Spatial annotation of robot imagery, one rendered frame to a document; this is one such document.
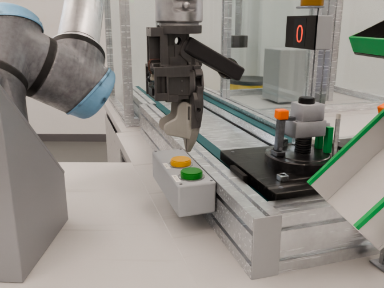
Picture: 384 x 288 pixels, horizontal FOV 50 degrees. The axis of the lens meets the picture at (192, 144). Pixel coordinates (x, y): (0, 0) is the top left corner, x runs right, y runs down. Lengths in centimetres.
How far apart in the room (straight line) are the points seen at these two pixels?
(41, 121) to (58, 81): 392
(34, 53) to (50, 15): 376
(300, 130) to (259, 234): 23
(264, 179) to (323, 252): 15
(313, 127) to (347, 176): 20
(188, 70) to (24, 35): 29
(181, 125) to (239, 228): 19
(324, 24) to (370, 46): 42
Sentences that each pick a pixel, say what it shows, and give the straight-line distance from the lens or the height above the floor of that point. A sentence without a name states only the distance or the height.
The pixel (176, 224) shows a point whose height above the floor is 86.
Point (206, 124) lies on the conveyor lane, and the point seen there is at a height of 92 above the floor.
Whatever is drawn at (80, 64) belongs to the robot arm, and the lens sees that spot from 80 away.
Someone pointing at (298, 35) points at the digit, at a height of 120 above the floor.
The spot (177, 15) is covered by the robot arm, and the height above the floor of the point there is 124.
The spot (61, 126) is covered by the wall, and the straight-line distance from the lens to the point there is 463.
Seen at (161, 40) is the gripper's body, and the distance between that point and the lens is 66.
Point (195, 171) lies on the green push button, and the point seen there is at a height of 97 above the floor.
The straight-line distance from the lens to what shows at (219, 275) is 65.
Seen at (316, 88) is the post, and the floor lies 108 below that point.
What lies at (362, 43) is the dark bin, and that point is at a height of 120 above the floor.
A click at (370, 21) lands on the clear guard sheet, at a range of 224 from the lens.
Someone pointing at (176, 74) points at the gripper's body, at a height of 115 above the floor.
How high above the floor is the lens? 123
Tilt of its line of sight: 16 degrees down
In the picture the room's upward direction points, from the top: straight up
